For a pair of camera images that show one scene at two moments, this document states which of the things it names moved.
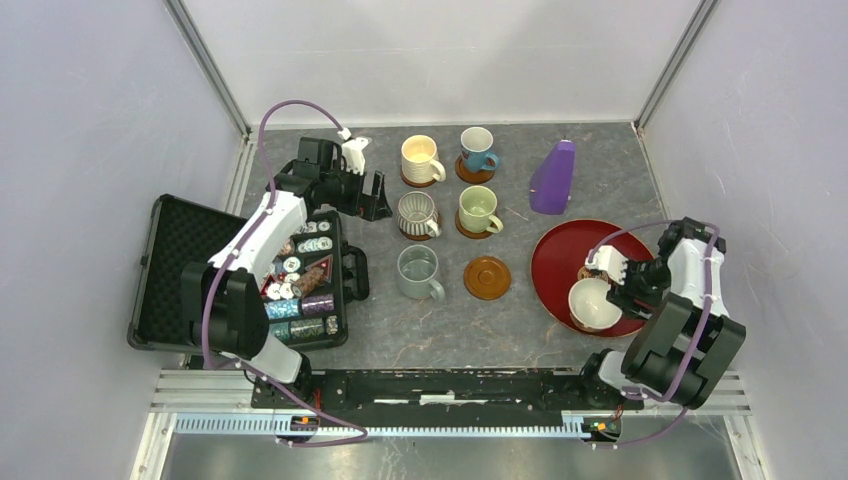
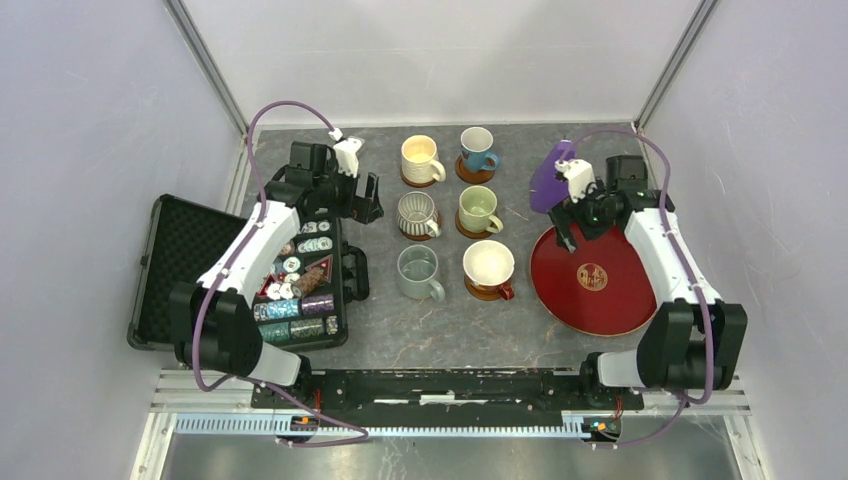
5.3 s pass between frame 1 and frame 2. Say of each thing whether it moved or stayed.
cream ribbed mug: stayed
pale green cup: stayed
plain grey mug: stayed
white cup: moved
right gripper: moved
